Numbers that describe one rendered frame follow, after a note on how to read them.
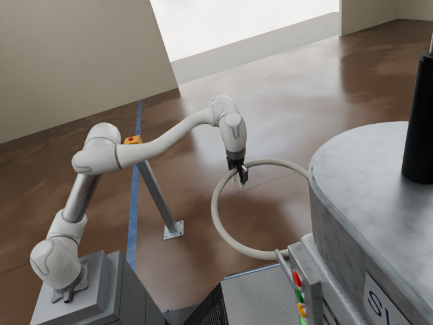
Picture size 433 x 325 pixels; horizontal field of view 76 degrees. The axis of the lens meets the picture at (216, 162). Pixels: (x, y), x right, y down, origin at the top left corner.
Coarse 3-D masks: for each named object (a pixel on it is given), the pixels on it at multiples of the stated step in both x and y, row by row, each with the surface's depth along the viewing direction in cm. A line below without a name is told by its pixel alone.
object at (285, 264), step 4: (276, 252) 101; (280, 256) 99; (280, 260) 98; (284, 260) 102; (288, 260) 102; (280, 264) 100; (284, 264) 95; (288, 264) 100; (284, 268) 95; (288, 268) 94; (284, 272) 98; (288, 272) 92; (288, 276) 93; (292, 280) 90; (292, 284) 91
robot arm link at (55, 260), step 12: (48, 240) 129; (60, 240) 134; (72, 240) 139; (36, 252) 125; (48, 252) 124; (60, 252) 127; (72, 252) 135; (36, 264) 123; (48, 264) 124; (60, 264) 127; (72, 264) 132; (48, 276) 125; (60, 276) 128; (72, 276) 133; (60, 288) 132
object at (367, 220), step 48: (336, 144) 38; (384, 144) 36; (336, 192) 31; (384, 192) 29; (432, 192) 28; (336, 240) 30; (384, 240) 25; (432, 240) 24; (384, 288) 24; (432, 288) 21
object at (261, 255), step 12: (300, 168) 125; (228, 180) 129; (216, 192) 124; (216, 204) 121; (216, 216) 116; (216, 228) 113; (228, 240) 109; (240, 252) 106; (252, 252) 104; (264, 252) 103
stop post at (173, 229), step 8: (136, 136) 225; (144, 168) 233; (144, 176) 237; (152, 176) 240; (152, 184) 243; (152, 192) 247; (160, 192) 253; (160, 200) 253; (160, 208) 258; (168, 208) 265; (168, 216) 264; (168, 224) 270; (176, 224) 279; (168, 232) 278; (176, 232) 276
